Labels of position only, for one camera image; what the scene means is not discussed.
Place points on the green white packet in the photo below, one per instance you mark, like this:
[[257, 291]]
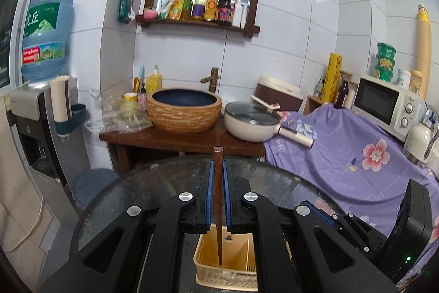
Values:
[[164, 9]]

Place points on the purple floral cloth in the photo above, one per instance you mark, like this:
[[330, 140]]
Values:
[[325, 159]]

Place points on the orange label bottle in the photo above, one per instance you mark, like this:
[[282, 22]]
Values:
[[211, 6]]

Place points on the dark soy sauce bottle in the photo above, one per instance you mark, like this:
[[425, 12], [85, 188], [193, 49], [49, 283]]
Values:
[[225, 8]]

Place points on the blue water jug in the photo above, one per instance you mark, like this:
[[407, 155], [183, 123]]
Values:
[[44, 39]]

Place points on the dark brown wooden chopstick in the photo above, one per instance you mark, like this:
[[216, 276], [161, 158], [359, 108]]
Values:
[[218, 176]]

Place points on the green hanging packet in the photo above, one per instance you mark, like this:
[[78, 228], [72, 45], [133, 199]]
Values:
[[126, 4]]

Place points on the pink bowl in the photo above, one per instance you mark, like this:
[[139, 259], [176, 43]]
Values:
[[150, 14]]

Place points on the blue toothbrush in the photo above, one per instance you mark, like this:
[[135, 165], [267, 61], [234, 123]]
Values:
[[141, 73]]

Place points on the yellow jar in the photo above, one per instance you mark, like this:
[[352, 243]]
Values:
[[416, 83]]

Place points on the purple label bottle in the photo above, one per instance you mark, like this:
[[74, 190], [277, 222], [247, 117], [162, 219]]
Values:
[[198, 6]]

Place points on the white electric kettle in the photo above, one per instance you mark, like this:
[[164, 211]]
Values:
[[418, 142]]

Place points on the cream plastic utensil basket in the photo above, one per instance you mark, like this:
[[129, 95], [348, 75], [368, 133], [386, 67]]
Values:
[[233, 257]]

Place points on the brown white rice cooker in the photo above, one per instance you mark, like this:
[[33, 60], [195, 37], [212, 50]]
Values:
[[277, 90]]

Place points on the yellow cooking oil bottle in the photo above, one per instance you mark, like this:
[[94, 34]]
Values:
[[187, 6]]

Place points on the woven pattern wash basin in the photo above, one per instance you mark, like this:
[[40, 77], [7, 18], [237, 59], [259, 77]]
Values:
[[181, 118]]

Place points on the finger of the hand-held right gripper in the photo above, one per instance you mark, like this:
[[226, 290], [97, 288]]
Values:
[[320, 213]]

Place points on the white microwave oven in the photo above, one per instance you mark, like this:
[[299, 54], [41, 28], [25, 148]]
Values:
[[377, 104]]

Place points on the clear plastic bottle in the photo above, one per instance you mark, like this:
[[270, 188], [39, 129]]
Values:
[[429, 116]]

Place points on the white jar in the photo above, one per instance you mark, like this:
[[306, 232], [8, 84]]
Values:
[[404, 80]]

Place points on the clear plastic bag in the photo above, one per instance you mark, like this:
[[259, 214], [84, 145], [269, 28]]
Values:
[[116, 118]]

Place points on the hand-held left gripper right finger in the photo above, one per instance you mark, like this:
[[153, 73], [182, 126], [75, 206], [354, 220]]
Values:
[[227, 197]]

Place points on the dark wooden vanity table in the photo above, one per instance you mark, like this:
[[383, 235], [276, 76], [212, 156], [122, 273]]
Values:
[[164, 140]]

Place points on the brown glass bottle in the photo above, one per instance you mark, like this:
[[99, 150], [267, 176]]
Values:
[[342, 94]]

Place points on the bronze faucet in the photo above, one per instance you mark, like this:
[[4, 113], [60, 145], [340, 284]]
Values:
[[213, 80]]

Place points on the yellow wrap roll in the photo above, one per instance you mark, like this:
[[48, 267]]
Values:
[[332, 80]]

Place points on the yellow soap pump bottle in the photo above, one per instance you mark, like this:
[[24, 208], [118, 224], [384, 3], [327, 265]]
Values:
[[154, 82]]

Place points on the white water dispenser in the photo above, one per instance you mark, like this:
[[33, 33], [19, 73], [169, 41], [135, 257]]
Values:
[[31, 107]]

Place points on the grey blue trash bin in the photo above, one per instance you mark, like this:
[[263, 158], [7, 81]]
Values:
[[92, 186]]

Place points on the white bottle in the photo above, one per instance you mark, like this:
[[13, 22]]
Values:
[[240, 13]]

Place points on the tall cardboard tube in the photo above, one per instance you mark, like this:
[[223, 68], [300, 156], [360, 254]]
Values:
[[423, 49]]

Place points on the teal plastic holder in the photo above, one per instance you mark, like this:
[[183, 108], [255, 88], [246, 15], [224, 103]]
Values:
[[73, 124]]

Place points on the yellow cup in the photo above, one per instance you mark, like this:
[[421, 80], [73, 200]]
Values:
[[130, 97]]

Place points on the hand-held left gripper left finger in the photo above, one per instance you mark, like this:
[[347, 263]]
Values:
[[210, 197]]

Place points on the wooden box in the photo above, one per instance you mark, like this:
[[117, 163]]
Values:
[[312, 104]]

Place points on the cream cooking pot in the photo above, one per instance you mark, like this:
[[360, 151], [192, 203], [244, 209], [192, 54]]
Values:
[[250, 131]]

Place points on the yellow snack packet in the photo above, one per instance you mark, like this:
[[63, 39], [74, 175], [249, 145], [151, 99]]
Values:
[[176, 6]]

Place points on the glass pot lid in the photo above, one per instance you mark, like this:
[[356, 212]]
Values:
[[250, 112]]

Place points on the window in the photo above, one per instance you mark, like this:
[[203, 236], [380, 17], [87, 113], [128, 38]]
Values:
[[10, 39]]

